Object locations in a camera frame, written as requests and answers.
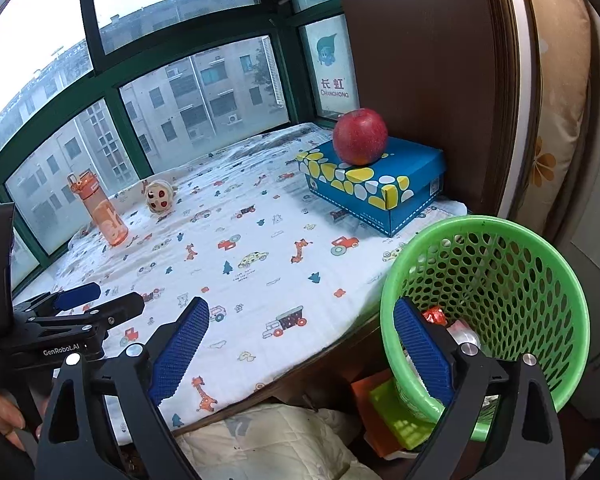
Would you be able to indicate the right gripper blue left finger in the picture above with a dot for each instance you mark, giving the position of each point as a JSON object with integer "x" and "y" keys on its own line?
{"x": 173, "y": 346}

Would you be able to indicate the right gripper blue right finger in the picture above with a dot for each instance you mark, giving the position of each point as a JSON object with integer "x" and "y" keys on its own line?
{"x": 429, "y": 346}

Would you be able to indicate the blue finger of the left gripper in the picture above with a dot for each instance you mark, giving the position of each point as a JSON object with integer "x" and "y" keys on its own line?
{"x": 72, "y": 298}
{"x": 115, "y": 312}

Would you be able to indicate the orange wrapper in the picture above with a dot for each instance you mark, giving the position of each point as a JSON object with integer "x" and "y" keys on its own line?
{"x": 435, "y": 315}

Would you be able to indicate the person's left hand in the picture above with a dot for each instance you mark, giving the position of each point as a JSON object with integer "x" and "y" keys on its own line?
{"x": 11, "y": 421}

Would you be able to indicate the green plastic box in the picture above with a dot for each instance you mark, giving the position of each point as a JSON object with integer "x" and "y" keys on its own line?
{"x": 404, "y": 424}

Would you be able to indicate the orange plastic water bottle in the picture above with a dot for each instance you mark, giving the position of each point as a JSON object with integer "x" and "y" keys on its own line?
{"x": 99, "y": 207}

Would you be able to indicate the orange book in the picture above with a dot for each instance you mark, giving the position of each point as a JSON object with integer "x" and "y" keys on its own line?
{"x": 377, "y": 433}

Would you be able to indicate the green plastic basket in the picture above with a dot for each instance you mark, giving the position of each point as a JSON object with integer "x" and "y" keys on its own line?
{"x": 513, "y": 289}

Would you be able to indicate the cartoon print bed sheet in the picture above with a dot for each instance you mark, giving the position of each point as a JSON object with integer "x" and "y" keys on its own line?
{"x": 285, "y": 274}

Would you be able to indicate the round plush toy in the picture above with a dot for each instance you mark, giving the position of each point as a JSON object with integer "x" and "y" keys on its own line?
{"x": 158, "y": 195}

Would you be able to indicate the quilted beige blanket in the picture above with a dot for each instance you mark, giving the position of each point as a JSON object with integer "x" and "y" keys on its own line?
{"x": 276, "y": 441}

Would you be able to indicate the blue patterned tissue box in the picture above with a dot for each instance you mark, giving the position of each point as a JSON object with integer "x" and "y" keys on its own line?
{"x": 386, "y": 194}

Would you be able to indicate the red apple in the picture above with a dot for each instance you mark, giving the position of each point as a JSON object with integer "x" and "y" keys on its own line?
{"x": 360, "y": 137}

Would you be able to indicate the floral beige pillow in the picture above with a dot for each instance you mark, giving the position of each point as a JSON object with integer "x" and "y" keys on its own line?
{"x": 565, "y": 43}

